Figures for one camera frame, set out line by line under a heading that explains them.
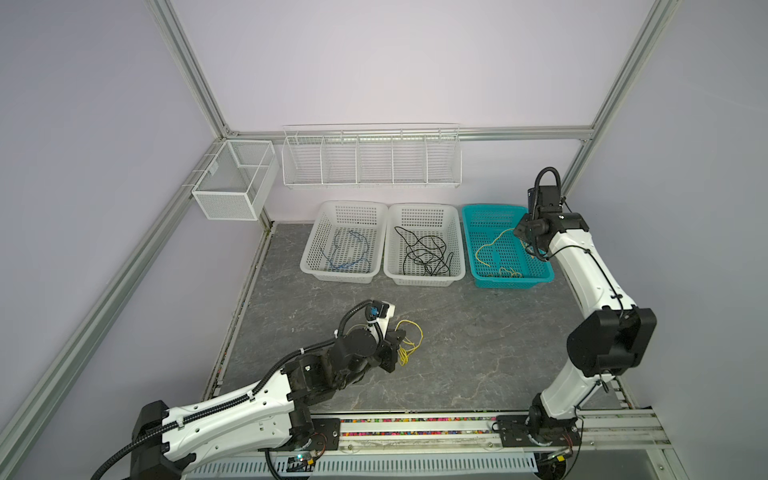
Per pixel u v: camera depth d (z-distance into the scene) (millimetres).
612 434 740
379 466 1575
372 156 1032
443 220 1157
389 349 600
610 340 462
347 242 1147
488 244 932
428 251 1115
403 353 707
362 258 1084
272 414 483
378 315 598
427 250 1115
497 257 1091
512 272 1030
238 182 1013
